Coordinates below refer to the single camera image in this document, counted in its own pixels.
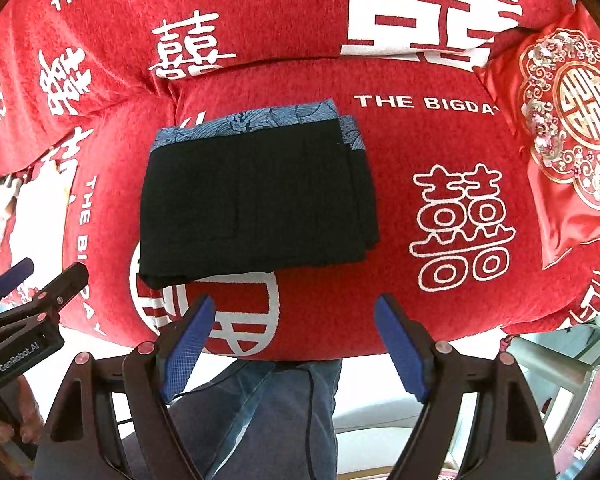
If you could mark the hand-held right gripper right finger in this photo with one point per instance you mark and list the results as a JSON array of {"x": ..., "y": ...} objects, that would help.
[{"x": 402, "y": 347}]

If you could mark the red embroidered cushion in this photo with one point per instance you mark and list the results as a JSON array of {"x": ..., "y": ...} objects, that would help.
[{"x": 580, "y": 160}]

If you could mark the red printed sofa cover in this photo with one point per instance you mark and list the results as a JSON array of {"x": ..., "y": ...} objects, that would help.
[{"x": 430, "y": 125}]

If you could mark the person's left hand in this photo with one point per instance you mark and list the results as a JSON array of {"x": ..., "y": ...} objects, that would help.
[{"x": 32, "y": 410}]

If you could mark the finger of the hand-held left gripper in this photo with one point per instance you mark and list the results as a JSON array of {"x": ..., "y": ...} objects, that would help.
[
  {"x": 15, "y": 272},
  {"x": 65, "y": 282}
]

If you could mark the person's jeans leg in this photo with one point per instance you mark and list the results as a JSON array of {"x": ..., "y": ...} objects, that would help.
[{"x": 280, "y": 410}]

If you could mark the black pants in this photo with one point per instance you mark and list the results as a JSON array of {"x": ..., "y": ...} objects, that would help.
[{"x": 255, "y": 210}]

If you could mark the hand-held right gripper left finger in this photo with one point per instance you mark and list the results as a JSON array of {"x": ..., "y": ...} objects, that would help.
[{"x": 187, "y": 347}]

